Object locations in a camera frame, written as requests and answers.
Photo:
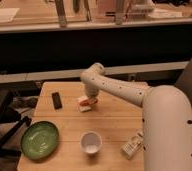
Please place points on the black rectangular block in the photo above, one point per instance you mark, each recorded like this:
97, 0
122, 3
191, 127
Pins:
56, 100

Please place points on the white cup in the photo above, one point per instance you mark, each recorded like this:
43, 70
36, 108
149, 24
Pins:
91, 143

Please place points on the orange red pepper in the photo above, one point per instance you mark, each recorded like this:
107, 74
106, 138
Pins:
88, 102

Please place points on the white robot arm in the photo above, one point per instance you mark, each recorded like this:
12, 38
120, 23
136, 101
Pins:
166, 118

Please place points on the white remote control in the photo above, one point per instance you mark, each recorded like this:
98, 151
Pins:
132, 145

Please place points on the green plate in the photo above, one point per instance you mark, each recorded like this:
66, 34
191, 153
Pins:
40, 140

